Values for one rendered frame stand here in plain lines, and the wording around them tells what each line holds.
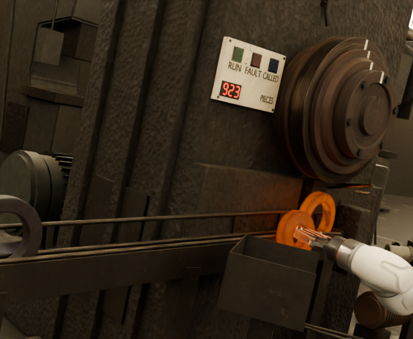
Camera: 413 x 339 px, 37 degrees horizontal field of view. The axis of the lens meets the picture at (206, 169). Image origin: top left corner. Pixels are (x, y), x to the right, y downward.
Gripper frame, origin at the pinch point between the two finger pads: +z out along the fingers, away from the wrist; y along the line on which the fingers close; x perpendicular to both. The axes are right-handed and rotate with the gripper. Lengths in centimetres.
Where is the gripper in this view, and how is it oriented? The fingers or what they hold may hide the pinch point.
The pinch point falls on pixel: (291, 228)
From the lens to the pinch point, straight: 196.3
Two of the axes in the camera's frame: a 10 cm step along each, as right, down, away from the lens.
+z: -6.5, -2.7, 7.1
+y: 7.2, 0.9, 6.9
